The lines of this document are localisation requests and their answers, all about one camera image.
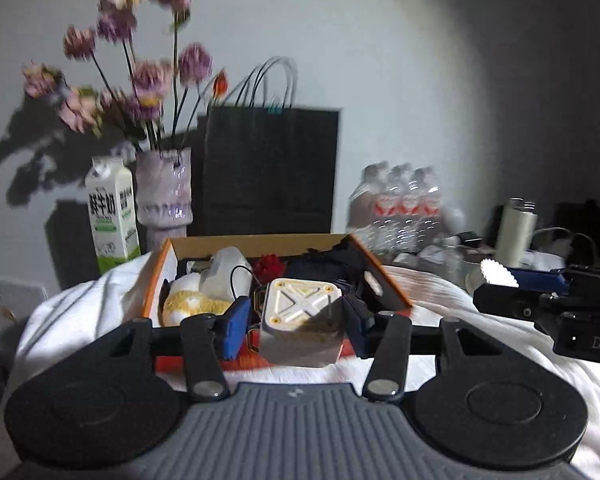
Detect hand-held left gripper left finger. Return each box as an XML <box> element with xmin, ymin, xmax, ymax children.
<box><xmin>107</xmin><ymin>296</ymin><xmax>253</xmax><ymax>403</ymax></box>

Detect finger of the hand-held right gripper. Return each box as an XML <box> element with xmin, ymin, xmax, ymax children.
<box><xmin>479</xmin><ymin>257</ymin><xmax>571</xmax><ymax>295</ymax></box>
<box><xmin>472</xmin><ymin>282</ymin><xmax>543</xmax><ymax>322</ymax></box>

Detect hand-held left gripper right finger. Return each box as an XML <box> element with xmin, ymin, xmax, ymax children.
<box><xmin>342</xmin><ymin>294</ymin><xmax>486</xmax><ymax>403</ymax></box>

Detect yellow plush toy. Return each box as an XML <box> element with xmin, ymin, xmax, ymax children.
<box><xmin>161</xmin><ymin>274</ymin><xmax>233</xmax><ymax>326</ymax></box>

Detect clear plastic packet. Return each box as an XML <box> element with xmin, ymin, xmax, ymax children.
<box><xmin>200</xmin><ymin>246</ymin><xmax>254</xmax><ymax>301</ymax></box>

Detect white cube device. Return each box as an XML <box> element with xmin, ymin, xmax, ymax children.
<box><xmin>259</xmin><ymin>277</ymin><xmax>347</xmax><ymax>369</ymax></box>

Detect red rose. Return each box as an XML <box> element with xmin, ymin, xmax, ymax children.
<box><xmin>252</xmin><ymin>254</ymin><xmax>287</xmax><ymax>286</ymax></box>

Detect dark blue zip case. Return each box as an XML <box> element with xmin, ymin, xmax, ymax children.
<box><xmin>285</xmin><ymin>245</ymin><xmax>366</xmax><ymax>301</ymax></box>

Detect orange cardboard box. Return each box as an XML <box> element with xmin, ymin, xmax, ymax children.
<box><xmin>142</xmin><ymin>232</ymin><xmax>415</xmax><ymax>372</ymax></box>

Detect white thermos bottle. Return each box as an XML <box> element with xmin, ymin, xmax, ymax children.
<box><xmin>495</xmin><ymin>197</ymin><xmax>537</xmax><ymax>268</ymax></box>

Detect white towel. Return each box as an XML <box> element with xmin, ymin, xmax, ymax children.
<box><xmin>15</xmin><ymin>252</ymin><xmax>600</xmax><ymax>480</ymax></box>

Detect clear glass cup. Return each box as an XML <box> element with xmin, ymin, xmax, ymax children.
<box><xmin>430</xmin><ymin>240</ymin><xmax>473</xmax><ymax>286</ymax></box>

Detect pack of water bottles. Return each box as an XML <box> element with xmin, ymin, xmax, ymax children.
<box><xmin>347</xmin><ymin>162</ymin><xmax>446</xmax><ymax>261</ymax></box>

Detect purple glass vase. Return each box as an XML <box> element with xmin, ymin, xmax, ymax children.
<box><xmin>135</xmin><ymin>147</ymin><xmax>195</xmax><ymax>251</ymax></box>

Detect black paper bag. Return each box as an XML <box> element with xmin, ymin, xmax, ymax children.
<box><xmin>200</xmin><ymin>57</ymin><xmax>341</xmax><ymax>237</ymax></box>

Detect white milk carton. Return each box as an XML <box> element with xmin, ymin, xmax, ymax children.
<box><xmin>85</xmin><ymin>156</ymin><xmax>141</xmax><ymax>276</ymax></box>

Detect white appliance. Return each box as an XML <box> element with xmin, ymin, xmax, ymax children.
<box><xmin>0</xmin><ymin>275</ymin><xmax>48</xmax><ymax>361</ymax></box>

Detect pink dried flowers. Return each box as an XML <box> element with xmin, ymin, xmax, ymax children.
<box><xmin>22</xmin><ymin>0</ymin><xmax>231</xmax><ymax>153</ymax></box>

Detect tangle of cables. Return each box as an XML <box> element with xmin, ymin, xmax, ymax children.
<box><xmin>530</xmin><ymin>227</ymin><xmax>600</xmax><ymax>268</ymax></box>

